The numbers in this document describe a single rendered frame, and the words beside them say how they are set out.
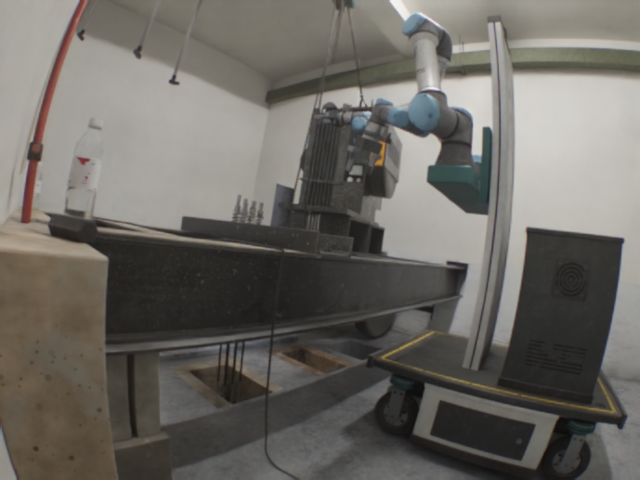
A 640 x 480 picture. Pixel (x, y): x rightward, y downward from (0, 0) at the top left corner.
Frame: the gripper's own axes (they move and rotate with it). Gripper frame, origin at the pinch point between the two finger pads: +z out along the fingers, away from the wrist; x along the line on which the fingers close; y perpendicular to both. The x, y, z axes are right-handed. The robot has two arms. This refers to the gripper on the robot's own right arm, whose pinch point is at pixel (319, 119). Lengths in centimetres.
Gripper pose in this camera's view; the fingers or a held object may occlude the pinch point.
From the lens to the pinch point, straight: 194.9
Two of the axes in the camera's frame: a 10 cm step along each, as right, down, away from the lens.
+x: 3.5, 0.9, 9.3
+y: -1.3, 9.9, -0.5
